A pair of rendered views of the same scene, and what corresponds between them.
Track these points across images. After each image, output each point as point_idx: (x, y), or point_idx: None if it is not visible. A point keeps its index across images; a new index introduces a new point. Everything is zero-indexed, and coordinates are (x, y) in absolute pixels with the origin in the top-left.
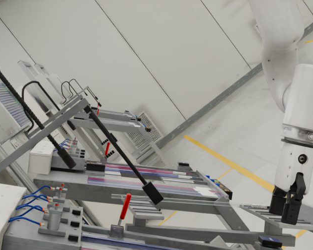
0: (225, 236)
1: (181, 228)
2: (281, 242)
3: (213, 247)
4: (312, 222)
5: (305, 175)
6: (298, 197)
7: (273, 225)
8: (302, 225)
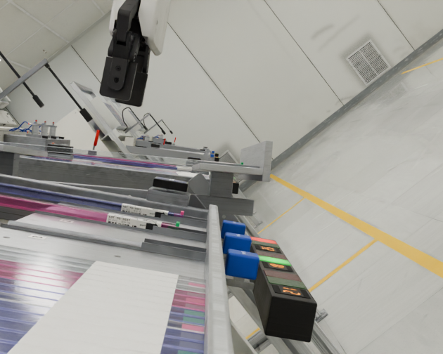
0: (140, 197)
1: (69, 183)
2: (231, 208)
3: (67, 188)
4: (261, 165)
5: (144, 1)
6: (121, 36)
7: (216, 181)
8: (239, 166)
